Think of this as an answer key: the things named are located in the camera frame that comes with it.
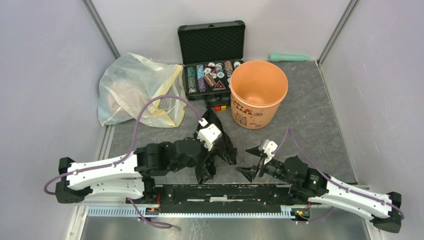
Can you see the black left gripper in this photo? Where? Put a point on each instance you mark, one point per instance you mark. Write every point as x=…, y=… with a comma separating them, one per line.
x=207, y=153

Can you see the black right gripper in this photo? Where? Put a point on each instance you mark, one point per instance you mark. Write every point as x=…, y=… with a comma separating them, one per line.
x=249, y=173

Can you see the black trash bag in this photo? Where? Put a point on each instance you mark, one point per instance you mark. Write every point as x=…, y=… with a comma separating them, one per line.
x=223, y=148

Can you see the orange capybara trash bin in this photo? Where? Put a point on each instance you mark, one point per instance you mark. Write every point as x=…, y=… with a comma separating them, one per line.
x=257, y=89

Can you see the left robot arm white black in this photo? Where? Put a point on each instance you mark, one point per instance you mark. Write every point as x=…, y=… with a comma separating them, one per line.
x=107, y=177

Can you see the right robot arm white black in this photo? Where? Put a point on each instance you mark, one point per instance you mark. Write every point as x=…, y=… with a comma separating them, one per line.
x=308, y=185

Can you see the red triangle dealer button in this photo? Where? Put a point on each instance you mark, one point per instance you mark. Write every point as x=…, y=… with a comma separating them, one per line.
x=219, y=86

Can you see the black poker chip case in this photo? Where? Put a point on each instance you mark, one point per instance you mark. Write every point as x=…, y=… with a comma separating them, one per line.
x=210, y=53

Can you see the translucent yellowish plastic bag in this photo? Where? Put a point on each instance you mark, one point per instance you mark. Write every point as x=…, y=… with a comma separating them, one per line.
x=133, y=80

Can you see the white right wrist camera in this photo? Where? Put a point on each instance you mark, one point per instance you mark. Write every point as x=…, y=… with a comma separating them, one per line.
x=267, y=149

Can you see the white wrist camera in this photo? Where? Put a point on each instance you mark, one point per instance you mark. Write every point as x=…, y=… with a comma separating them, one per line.
x=208, y=134
x=267, y=149

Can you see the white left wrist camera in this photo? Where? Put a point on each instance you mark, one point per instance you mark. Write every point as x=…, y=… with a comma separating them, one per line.
x=208, y=134

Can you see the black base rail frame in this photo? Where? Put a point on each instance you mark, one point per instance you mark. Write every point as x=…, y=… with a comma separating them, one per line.
x=203, y=201

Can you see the mint green handle tool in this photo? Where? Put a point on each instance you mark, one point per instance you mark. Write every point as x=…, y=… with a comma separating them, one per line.
x=277, y=57

